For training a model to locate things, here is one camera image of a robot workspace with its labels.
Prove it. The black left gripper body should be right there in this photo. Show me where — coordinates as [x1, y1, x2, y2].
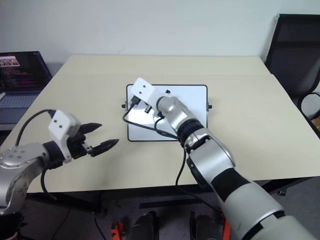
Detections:
[65, 131, 94, 161]

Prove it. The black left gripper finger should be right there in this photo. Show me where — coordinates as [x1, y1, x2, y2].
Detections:
[79, 122, 103, 135]
[89, 138, 120, 158]

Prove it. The black-framed whiteboard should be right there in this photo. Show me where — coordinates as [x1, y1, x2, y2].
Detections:
[121, 83, 214, 143]

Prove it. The orange plastic part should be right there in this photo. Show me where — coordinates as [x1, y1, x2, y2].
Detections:
[220, 212, 231, 240]
[109, 220, 125, 240]

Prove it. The dark rounded shape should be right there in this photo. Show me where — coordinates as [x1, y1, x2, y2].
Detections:
[189, 210, 224, 240]
[130, 210, 160, 240]

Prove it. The open laptop with dark screen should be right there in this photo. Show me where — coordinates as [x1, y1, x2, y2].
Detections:
[0, 50, 54, 126]

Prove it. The black mesh office chair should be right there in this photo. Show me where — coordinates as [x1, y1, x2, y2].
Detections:
[264, 13, 320, 101]

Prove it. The brown cardboard box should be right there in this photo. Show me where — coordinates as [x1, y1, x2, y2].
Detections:
[309, 114, 320, 141]

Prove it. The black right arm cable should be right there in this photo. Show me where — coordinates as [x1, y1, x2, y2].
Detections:
[122, 95, 224, 214]

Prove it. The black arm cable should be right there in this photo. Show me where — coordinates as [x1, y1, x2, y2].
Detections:
[15, 108, 59, 201]
[122, 95, 224, 214]

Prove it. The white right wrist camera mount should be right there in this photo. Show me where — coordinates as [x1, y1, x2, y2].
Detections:
[130, 77, 161, 111]

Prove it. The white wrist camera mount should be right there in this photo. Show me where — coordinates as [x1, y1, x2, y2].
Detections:
[47, 109, 82, 165]
[130, 77, 161, 111]

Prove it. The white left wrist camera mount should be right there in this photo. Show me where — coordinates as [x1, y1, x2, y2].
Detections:
[47, 109, 82, 165]

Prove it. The black metal table frame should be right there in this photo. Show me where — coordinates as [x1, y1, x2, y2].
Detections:
[24, 175, 320, 217]

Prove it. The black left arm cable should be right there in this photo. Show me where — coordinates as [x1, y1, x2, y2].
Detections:
[15, 108, 59, 201]

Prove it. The black floor cable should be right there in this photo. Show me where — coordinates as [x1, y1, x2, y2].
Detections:
[93, 216, 107, 240]

